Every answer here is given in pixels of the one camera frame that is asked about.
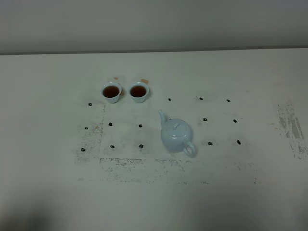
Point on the light blue porcelain teapot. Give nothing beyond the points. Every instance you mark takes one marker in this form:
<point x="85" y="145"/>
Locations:
<point x="176" y="135"/>

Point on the right light blue teacup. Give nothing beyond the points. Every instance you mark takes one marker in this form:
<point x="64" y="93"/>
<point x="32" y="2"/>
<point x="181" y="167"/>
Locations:
<point x="138" y="91"/>

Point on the light blue teacup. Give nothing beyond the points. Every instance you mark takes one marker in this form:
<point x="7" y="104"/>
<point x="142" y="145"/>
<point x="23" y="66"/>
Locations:
<point x="111" y="92"/>
<point x="138" y="91"/>

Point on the left light blue teacup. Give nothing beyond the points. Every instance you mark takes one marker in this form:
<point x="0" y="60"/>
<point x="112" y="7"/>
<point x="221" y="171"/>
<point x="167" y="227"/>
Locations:
<point x="111" y="92"/>

